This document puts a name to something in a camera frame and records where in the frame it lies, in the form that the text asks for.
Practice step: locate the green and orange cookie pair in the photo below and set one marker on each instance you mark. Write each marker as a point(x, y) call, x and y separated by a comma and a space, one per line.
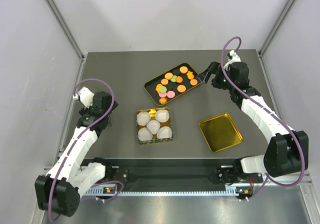
point(176, 79)

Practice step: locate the black gold-rimmed cookie tray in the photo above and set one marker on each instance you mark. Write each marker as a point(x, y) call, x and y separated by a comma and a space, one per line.
point(150, 86)

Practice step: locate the orange round cookie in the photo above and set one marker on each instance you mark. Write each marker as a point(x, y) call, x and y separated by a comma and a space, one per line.
point(168, 76)
point(164, 82)
point(181, 88)
point(183, 69)

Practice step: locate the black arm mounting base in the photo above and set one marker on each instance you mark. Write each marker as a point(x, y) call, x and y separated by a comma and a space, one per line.
point(174, 174)

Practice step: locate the orange round cookie right edge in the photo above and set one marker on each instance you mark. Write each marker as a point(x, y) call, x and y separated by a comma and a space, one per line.
point(193, 82)

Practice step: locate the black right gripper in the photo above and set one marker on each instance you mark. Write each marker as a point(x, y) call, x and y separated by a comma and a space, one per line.
point(213, 68)

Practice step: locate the black sandwich cookie top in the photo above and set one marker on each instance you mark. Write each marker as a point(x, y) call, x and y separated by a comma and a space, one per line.
point(176, 72)

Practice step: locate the pink sandwich cookie left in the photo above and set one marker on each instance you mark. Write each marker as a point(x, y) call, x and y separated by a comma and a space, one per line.
point(162, 95)

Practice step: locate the green round cookie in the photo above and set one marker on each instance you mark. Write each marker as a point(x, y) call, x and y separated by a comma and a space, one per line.
point(162, 89)

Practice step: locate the pink sandwich cookie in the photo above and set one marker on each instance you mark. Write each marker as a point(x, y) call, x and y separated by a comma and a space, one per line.
point(162, 95)
point(170, 94)

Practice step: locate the white paper cup top-left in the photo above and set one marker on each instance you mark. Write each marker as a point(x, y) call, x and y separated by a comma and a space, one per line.
point(143, 118)

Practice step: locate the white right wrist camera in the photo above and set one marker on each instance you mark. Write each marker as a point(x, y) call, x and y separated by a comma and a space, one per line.
point(232, 57)

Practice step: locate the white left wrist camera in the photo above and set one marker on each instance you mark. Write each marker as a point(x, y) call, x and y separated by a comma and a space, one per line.
point(85, 96)

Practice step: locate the white paper cup centre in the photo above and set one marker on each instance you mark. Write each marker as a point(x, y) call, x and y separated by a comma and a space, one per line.
point(153, 126)

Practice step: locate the white paper cup bottom-right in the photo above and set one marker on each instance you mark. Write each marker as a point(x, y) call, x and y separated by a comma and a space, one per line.
point(164, 132)

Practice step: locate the gold tin lid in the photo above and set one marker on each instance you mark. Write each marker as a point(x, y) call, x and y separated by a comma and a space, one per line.
point(220, 132)

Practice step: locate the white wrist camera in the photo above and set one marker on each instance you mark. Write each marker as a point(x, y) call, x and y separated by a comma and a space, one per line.
point(85, 96)
point(232, 57)

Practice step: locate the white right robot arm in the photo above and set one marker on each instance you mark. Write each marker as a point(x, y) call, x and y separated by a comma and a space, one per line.
point(287, 150)

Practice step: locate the black sandwich cookie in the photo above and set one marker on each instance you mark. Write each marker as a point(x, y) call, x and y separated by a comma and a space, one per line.
point(169, 87)
point(176, 72)

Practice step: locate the orange bear cookie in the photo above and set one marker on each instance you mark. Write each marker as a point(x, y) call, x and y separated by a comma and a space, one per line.
point(190, 75)

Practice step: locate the aluminium slotted cable rail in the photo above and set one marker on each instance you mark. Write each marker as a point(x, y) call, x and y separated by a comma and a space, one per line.
point(228, 191)

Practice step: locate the orange round cookie top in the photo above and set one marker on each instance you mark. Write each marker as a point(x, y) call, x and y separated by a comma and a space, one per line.
point(183, 69)

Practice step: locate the orange star meringue cookie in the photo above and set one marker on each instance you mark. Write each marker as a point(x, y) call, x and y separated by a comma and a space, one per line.
point(163, 100)

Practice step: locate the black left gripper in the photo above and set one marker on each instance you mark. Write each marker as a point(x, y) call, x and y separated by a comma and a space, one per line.
point(85, 110)

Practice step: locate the white paper cup top-right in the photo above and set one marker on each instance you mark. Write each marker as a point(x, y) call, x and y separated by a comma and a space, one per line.
point(162, 115)

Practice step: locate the pink sandwich cookie right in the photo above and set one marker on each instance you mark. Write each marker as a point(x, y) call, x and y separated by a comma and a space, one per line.
point(170, 94)

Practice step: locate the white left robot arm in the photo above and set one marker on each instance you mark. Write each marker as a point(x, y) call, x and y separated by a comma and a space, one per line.
point(61, 189)

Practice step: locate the white paper cup bottom-left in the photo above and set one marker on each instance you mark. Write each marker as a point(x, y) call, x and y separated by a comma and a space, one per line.
point(144, 135)

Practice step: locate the orange fish-shaped cookie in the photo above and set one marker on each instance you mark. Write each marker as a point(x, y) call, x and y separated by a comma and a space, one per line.
point(158, 86)

